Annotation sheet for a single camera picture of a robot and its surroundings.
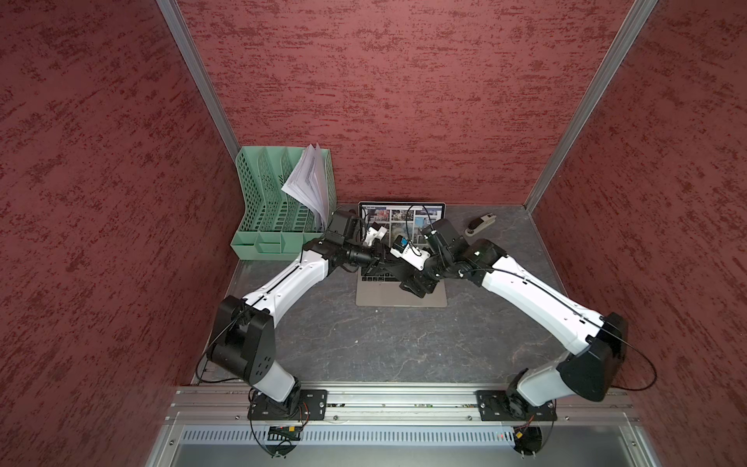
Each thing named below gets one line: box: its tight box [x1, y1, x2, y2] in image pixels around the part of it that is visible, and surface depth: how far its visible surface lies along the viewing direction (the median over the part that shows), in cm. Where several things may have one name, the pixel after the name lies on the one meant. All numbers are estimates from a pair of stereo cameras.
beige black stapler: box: [464, 212, 498, 237], surface depth 114 cm
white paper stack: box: [281, 143, 330, 230], surface depth 94 cm
